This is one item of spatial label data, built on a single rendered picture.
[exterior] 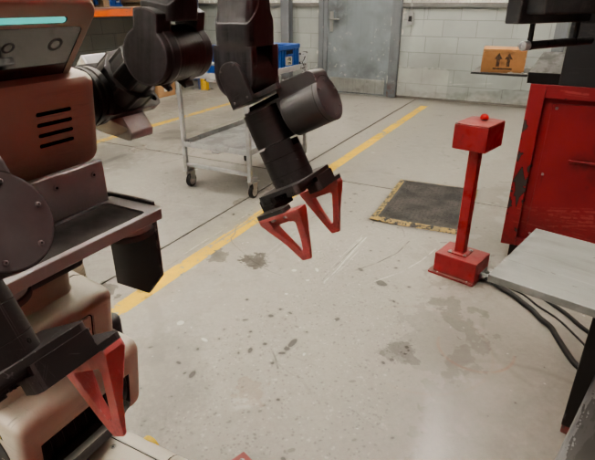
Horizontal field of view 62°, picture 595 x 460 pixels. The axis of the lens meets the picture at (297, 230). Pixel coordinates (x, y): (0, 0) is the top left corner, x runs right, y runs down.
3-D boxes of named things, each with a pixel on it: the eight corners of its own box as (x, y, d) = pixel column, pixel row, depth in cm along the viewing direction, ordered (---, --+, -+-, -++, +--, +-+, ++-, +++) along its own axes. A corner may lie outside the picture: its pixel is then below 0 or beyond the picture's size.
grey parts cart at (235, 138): (245, 157, 456) (240, 47, 417) (308, 167, 429) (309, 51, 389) (182, 186, 384) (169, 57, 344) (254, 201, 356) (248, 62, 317)
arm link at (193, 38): (143, 49, 76) (117, 53, 71) (182, 6, 70) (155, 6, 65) (176, 101, 77) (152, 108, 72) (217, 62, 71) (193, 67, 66)
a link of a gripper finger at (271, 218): (343, 239, 68) (316, 176, 66) (321, 261, 62) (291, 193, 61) (303, 249, 72) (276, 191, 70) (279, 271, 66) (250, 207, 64)
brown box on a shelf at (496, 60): (480, 67, 267) (484, 43, 262) (532, 69, 256) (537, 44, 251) (470, 73, 243) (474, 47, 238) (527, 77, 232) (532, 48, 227)
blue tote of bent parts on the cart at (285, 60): (248, 64, 416) (247, 41, 409) (300, 67, 396) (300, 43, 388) (223, 68, 388) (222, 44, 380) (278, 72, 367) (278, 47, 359)
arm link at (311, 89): (250, 62, 70) (213, 69, 63) (317, 24, 63) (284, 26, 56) (285, 141, 72) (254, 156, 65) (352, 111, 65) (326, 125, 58)
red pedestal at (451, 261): (443, 257, 277) (464, 108, 242) (487, 272, 262) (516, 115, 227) (426, 271, 263) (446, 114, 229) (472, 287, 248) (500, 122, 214)
